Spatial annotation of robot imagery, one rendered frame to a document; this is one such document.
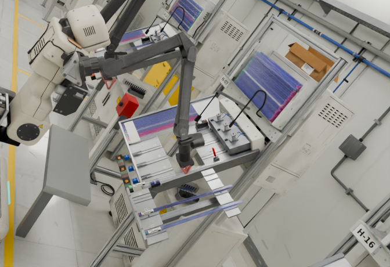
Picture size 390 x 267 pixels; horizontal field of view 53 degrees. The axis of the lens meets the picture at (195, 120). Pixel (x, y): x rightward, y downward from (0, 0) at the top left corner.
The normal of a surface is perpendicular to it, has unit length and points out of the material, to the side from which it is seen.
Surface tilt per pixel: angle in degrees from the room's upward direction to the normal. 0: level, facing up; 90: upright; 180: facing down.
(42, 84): 90
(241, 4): 90
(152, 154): 45
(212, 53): 90
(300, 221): 90
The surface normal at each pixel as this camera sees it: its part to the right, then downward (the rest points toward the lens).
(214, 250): 0.35, 0.53
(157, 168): -0.11, -0.80
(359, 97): -0.73, -0.36
